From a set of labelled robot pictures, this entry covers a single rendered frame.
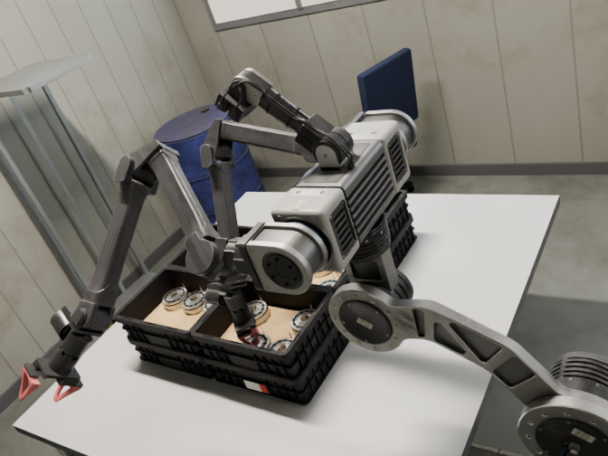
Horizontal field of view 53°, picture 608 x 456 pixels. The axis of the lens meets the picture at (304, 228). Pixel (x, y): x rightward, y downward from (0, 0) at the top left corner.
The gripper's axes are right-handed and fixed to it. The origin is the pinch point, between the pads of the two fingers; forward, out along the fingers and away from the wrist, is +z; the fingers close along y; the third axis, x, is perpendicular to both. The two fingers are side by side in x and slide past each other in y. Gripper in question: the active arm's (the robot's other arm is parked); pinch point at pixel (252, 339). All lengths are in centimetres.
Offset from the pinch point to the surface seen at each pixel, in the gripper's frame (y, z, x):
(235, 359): 3.2, 2.6, -7.1
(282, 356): 19.0, -5.1, 8.3
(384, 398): 27.5, 17.1, 32.1
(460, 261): -20, 16, 79
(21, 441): -106, 90, -146
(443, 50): -194, -3, 154
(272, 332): -5.5, 4.6, 6.5
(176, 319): -33.9, 5.2, -26.5
